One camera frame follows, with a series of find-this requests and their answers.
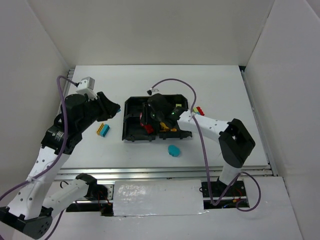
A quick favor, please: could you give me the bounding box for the yellow rounded lego brick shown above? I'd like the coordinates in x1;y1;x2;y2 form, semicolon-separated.
160;122;170;132

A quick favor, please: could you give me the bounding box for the yellow striped lego piece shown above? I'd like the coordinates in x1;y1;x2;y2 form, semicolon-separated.
96;123;105;136

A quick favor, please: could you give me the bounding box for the red teal green lego stack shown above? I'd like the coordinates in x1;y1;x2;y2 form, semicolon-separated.
192;106;205;116

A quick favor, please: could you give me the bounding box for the teal rounded lego brick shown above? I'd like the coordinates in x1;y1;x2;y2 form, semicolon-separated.
167;144;181;158

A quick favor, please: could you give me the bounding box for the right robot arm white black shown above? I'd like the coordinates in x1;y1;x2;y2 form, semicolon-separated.
147;92;256;192

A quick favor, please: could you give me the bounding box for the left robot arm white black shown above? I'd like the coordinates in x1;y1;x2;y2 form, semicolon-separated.
0;91;121;240

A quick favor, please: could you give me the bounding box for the black four compartment tray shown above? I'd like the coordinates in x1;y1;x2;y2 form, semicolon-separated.
122;94;192;142

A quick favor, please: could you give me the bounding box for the white foil covered board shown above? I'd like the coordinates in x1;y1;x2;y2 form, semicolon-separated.
113;179;205;217

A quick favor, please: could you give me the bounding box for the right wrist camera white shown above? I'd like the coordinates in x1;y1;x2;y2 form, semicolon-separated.
146;88;159;96

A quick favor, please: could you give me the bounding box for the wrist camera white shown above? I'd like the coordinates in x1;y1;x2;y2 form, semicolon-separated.
146;88;159;96
76;76;97;99

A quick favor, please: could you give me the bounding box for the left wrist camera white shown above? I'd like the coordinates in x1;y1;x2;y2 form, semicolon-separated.
76;76;97;99

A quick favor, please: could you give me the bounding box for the aluminium frame rail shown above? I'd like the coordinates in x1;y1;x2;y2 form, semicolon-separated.
54;166;276;181

